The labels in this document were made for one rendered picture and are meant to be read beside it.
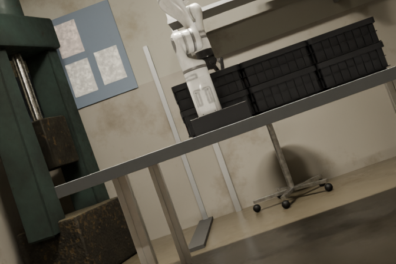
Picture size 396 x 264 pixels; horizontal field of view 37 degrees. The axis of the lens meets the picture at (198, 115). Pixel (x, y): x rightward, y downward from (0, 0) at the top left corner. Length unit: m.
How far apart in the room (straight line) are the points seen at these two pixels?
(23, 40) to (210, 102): 2.70
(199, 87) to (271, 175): 3.00
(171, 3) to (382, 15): 3.24
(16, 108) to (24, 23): 0.74
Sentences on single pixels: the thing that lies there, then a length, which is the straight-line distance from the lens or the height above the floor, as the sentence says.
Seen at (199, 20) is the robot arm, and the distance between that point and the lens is 2.53.
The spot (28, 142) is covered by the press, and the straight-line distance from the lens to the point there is 4.32.
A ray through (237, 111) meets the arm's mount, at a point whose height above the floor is 0.74.
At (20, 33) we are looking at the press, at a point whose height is 1.88.
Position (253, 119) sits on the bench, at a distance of 1.88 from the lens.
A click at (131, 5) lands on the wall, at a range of 5.26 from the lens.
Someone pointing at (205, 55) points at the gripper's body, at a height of 1.01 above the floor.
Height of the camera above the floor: 0.69
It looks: 2 degrees up
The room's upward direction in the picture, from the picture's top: 20 degrees counter-clockwise
